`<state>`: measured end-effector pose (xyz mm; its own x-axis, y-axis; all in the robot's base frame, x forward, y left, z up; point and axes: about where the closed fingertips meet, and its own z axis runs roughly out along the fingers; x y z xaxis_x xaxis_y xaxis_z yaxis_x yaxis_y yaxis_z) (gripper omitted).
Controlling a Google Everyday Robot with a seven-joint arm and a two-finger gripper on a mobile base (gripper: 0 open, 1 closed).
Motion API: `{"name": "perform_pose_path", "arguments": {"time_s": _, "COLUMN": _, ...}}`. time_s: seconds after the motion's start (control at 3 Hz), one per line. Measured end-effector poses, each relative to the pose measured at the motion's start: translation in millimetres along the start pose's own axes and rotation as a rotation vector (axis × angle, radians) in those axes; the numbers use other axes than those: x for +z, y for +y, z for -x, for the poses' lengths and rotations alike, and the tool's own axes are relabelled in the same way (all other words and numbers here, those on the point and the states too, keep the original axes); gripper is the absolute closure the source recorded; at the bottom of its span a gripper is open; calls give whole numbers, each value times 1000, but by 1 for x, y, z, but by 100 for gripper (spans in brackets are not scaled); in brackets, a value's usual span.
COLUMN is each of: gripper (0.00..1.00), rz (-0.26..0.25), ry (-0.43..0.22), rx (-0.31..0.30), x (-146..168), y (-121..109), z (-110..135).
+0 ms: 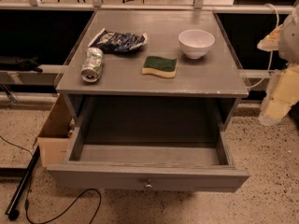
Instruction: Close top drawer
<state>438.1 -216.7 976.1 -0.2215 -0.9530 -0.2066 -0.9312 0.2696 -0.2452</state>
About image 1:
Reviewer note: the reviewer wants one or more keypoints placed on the yellow foam-padded gripper finger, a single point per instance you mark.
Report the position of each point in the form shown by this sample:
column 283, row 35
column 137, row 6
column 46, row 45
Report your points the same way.
column 282, row 91

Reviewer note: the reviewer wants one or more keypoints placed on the grey top drawer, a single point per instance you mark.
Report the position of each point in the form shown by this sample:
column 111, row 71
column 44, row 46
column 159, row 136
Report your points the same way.
column 149, row 143

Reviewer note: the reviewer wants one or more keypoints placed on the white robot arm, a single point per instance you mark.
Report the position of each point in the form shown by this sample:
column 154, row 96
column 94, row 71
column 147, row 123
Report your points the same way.
column 282, row 91

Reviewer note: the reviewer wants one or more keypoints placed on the grey wooden drawer cabinet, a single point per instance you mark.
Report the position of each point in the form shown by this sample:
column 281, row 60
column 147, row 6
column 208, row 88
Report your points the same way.
column 215, row 75

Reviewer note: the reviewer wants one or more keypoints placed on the white ceramic bowl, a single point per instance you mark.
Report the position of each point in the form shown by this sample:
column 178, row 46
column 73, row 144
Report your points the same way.
column 195, row 43

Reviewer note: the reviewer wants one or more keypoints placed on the green yellow sponge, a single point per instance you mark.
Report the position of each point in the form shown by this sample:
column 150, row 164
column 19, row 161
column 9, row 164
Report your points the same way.
column 160, row 67

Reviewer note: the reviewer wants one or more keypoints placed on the blue crumpled chip bag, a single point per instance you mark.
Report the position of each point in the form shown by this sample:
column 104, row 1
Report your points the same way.
column 114, row 42

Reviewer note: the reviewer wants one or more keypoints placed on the crushed green soda can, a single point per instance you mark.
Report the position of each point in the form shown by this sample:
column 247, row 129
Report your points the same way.
column 93, row 65

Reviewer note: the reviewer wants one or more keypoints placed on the cardboard box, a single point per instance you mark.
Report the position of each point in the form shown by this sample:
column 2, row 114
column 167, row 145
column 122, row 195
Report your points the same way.
column 54, row 136

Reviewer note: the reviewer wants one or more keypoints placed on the black object on ledge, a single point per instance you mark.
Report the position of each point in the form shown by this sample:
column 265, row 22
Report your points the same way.
column 10, row 63

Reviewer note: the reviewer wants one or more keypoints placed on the black bar on floor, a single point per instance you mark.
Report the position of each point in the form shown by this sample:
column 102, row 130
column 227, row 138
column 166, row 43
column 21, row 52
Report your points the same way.
column 24, row 174

